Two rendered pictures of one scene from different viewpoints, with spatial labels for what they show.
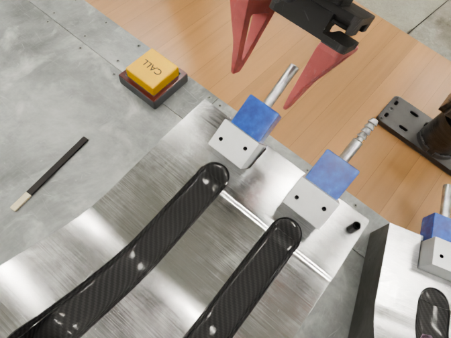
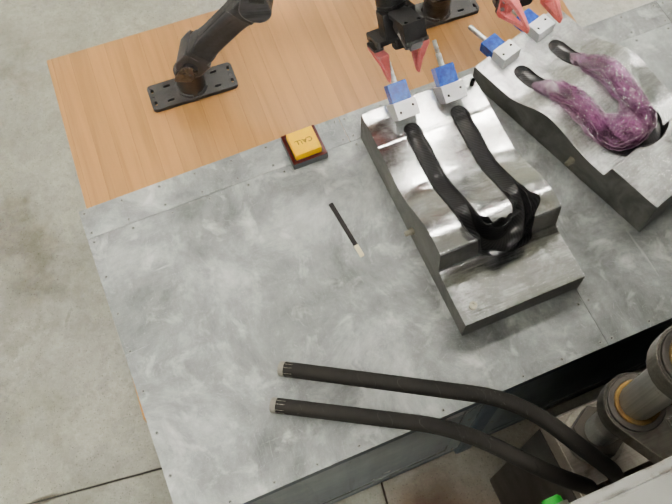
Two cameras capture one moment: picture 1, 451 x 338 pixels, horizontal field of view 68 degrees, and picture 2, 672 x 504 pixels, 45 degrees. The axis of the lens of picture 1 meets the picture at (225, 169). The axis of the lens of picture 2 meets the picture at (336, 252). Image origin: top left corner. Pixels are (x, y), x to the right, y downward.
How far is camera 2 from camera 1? 1.39 m
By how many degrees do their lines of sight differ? 20
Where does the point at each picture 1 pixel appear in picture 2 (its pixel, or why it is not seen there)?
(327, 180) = (448, 77)
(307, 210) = (456, 95)
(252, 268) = (467, 136)
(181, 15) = (248, 108)
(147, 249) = (435, 177)
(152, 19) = (242, 129)
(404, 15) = not seen: outside the picture
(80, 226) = (410, 198)
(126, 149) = (350, 184)
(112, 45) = (256, 164)
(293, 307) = (494, 127)
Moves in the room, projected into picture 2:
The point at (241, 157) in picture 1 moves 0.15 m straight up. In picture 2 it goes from (415, 109) to (421, 63)
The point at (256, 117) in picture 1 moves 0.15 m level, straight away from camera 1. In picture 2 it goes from (399, 90) to (347, 49)
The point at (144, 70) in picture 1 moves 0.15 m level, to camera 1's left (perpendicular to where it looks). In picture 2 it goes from (303, 145) to (258, 194)
